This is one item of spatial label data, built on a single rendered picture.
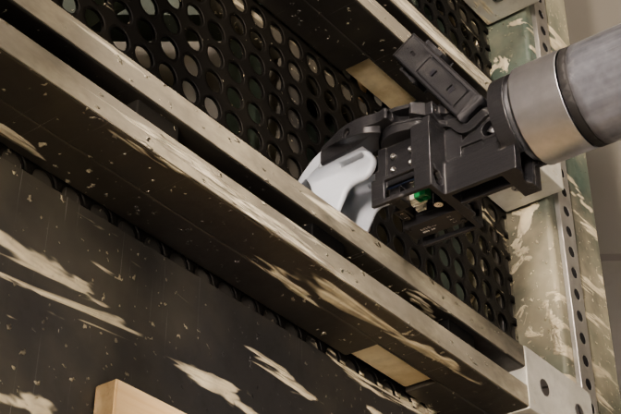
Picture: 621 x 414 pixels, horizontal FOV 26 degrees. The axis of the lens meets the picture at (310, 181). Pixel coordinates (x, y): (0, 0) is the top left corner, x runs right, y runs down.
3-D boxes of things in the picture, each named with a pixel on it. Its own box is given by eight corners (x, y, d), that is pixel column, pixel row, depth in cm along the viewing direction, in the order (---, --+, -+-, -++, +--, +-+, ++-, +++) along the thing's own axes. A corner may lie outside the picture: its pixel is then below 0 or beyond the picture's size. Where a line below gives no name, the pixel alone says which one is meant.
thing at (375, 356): (405, 388, 114) (434, 378, 112) (348, 353, 108) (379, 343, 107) (403, 356, 115) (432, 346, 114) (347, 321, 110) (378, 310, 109)
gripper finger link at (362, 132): (309, 155, 103) (404, 115, 99) (309, 140, 104) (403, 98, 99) (345, 183, 106) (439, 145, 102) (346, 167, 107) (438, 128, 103)
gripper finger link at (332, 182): (269, 232, 104) (367, 192, 99) (272, 168, 107) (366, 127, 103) (294, 249, 106) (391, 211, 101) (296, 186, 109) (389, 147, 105)
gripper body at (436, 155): (360, 208, 98) (505, 152, 92) (360, 114, 103) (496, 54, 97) (419, 252, 103) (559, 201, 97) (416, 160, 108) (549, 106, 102)
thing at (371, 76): (393, 112, 130) (419, 100, 129) (344, 70, 125) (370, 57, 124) (392, 88, 132) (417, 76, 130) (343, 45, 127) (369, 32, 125)
